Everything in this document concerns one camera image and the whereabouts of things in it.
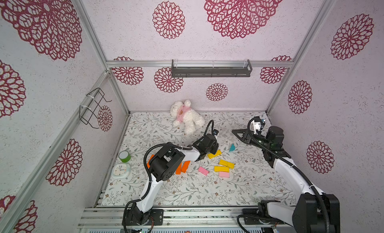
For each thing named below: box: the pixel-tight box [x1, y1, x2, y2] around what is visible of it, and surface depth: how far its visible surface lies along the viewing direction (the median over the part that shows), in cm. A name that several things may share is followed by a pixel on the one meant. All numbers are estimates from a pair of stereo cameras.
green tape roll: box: [118, 150, 132, 163], surface depth 92 cm
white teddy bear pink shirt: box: [170, 99, 205, 136], surface depth 111 cm
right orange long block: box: [180, 160, 191, 173], surface depth 94 cm
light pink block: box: [218, 171, 230, 178], surface depth 90 cm
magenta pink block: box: [198, 166, 210, 176], surface depth 91 cm
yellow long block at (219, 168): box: [214, 166, 230, 173], surface depth 92 cm
